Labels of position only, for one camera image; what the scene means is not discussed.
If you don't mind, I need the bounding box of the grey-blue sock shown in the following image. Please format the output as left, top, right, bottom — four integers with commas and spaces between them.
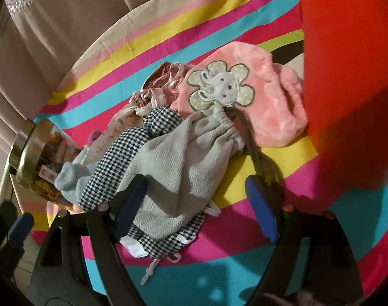
54, 148, 95, 205

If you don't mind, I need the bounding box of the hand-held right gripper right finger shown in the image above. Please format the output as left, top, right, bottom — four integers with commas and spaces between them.
245, 175, 364, 306

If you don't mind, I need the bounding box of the pink white floral cloth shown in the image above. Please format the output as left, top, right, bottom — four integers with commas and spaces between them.
84, 62, 195, 163

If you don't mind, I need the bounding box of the black white checked cloth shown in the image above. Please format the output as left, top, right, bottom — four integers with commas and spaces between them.
78, 106, 222, 286

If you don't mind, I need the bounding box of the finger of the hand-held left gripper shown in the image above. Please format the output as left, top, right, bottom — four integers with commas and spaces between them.
7, 212, 35, 250
0, 199, 19, 252

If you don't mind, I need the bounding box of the beige curtain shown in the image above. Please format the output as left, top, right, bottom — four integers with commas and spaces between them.
0, 0, 214, 154

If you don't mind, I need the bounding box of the colourful striped tablecloth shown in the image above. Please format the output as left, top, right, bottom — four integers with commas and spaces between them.
10, 0, 388, 306

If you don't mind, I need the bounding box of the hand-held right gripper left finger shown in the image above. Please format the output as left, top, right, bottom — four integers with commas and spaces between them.
27, 174, 150, 306

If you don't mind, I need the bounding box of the glass jar with gold lid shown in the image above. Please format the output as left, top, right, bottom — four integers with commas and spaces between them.
9, 118, 86, 212

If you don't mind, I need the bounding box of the red thermos jug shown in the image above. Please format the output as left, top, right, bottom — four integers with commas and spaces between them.
298, 0, 388, 198

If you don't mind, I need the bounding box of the pink fluffy hat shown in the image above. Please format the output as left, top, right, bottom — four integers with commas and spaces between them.
175, 41, 309, 148

